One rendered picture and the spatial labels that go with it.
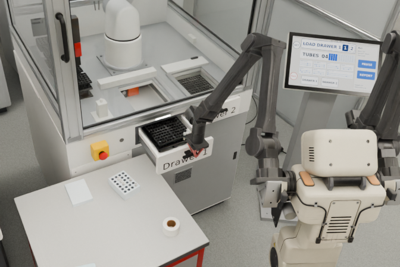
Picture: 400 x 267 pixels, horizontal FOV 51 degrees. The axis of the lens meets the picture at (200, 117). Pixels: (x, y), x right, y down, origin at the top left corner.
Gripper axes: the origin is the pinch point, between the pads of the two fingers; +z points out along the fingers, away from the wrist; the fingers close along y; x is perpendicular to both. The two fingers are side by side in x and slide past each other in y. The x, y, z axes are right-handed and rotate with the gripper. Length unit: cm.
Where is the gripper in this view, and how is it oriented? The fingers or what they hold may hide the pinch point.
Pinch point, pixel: (195, 154)
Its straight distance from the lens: 190.2
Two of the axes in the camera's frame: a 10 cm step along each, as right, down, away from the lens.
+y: -5.2, -5.7, 6.3
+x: -8.5, 2.7, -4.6
